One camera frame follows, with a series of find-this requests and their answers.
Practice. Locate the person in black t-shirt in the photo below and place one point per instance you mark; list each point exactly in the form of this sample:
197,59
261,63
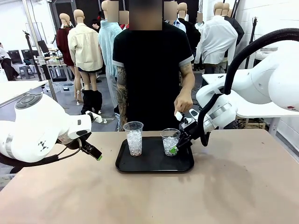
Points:
151,81

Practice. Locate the person's left hand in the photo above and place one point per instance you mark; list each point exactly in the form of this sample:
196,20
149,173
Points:
184,103

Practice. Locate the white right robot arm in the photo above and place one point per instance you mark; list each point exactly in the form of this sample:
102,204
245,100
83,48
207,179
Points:
257,84

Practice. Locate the tall clear iced cup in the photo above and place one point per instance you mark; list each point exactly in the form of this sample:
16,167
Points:
134,143

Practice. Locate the mannequin in black jacket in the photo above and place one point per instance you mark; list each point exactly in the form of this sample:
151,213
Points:
237,28

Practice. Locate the person's left forearm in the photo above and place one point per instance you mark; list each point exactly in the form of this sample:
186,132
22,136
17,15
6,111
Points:
188,87

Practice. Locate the black trousers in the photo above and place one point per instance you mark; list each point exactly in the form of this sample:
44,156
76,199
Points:
92,100

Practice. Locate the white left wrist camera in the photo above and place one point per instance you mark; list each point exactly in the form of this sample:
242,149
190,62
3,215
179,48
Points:
94,116

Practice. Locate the short clear iced cup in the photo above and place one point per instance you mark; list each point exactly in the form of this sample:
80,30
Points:
167,142

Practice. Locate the black computer monitor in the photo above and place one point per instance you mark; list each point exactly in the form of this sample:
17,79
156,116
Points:
16,56

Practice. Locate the mannequin in cream jacket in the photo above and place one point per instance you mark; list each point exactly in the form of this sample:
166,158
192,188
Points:
85,46

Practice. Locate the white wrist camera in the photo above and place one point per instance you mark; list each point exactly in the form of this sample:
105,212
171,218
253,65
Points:
94,116
193,114

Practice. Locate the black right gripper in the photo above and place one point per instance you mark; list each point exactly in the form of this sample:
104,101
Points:
189,131

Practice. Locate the black plastic tray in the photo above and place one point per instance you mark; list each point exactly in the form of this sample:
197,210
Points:
151,164

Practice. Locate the bystander in white shirt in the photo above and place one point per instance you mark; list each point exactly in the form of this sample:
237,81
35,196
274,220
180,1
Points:
7,63

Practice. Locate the slim black light stand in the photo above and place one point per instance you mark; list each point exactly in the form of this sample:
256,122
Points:
254,30

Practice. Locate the white side table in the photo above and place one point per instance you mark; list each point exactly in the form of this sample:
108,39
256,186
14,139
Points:
16,89

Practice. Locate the silver metal pole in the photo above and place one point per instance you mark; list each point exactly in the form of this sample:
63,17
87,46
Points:
45,60

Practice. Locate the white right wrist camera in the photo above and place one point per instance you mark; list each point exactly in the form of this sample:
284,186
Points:
193,114

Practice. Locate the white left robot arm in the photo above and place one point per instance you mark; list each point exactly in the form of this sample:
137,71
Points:
35,130

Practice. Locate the grey plastic stool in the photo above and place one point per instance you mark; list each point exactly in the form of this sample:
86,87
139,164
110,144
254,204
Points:
26,72

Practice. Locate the mannequin in light blue shirt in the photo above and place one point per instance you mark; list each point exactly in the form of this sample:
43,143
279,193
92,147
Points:
107,46

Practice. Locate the mannequin in white shirt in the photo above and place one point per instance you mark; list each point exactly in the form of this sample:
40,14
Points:
217,42

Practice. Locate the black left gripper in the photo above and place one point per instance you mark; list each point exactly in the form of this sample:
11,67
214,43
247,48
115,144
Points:
81,141

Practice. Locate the mannequin in black coat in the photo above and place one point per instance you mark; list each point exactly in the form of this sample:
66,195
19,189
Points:
191,35

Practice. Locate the black tripod stand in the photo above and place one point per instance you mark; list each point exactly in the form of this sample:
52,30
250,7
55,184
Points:
31,53

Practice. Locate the small white handheld object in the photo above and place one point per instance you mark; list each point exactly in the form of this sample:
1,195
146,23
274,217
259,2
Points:
179,116

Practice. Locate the person's tattooed right forearm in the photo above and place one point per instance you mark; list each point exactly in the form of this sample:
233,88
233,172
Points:
121,105

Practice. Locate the mannequin in maroon top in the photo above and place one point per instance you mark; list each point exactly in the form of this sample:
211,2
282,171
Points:
64,44

